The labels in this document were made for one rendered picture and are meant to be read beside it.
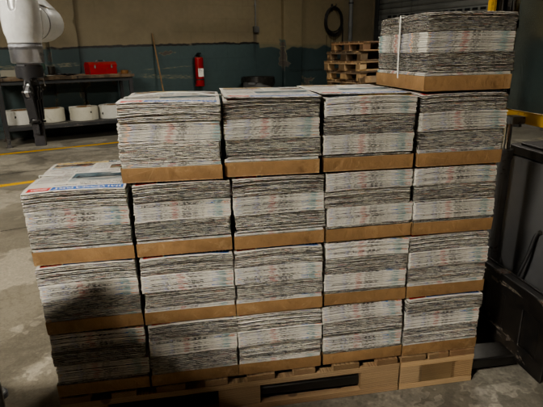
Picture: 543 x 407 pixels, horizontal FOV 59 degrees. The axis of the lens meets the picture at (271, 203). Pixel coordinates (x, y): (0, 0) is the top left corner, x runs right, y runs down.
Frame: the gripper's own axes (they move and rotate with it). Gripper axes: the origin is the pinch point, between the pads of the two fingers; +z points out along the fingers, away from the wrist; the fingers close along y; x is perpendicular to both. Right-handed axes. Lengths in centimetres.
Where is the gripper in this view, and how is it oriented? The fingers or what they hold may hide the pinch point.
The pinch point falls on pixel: (39, 133)
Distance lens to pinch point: 163.1
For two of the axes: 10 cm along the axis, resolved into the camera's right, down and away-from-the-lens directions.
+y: -1.7, -3.0, 9.4
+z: 0.1, 9.5, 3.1
